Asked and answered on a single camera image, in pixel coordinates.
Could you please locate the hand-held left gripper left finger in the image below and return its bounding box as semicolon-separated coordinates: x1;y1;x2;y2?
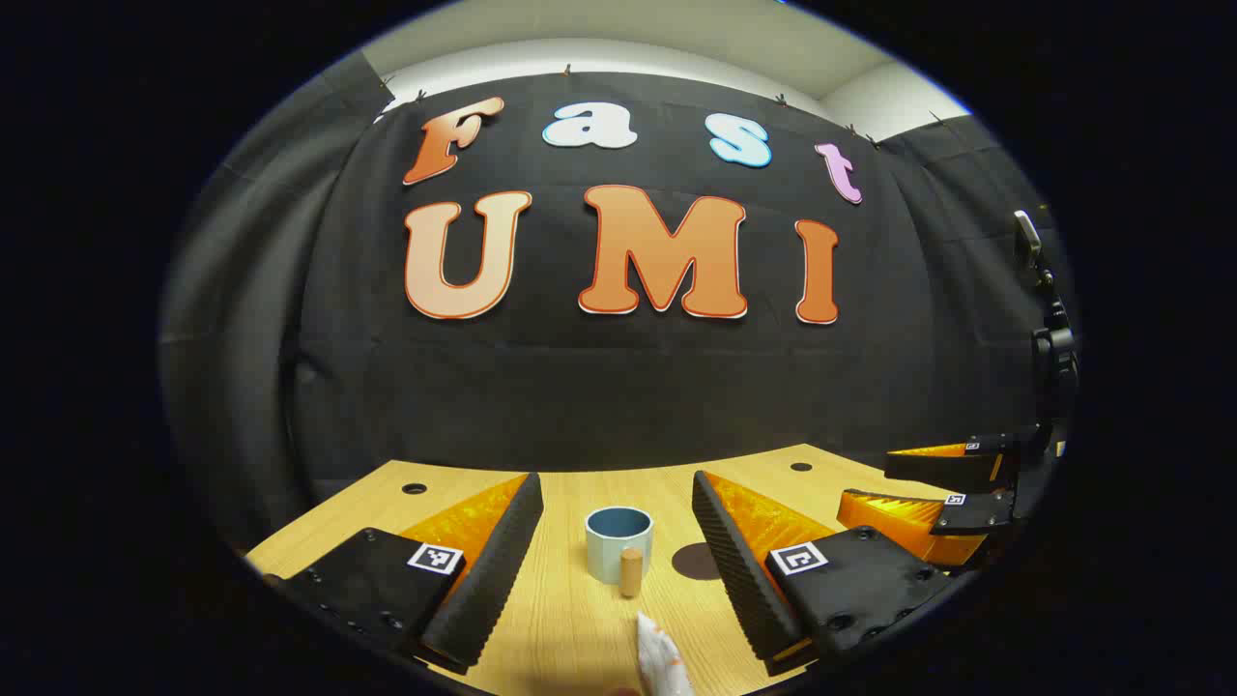
261;472;545;676

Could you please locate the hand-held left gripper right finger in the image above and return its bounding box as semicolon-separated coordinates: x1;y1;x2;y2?
692;471;953;678

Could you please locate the blue cup with wooden handle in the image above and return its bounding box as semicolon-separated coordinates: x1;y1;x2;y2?
585;506;655;598

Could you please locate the round brown coaster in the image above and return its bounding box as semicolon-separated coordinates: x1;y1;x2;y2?
672;542;722;581

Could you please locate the white toothpaste tube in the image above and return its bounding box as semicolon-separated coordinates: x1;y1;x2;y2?
636;613;695;696

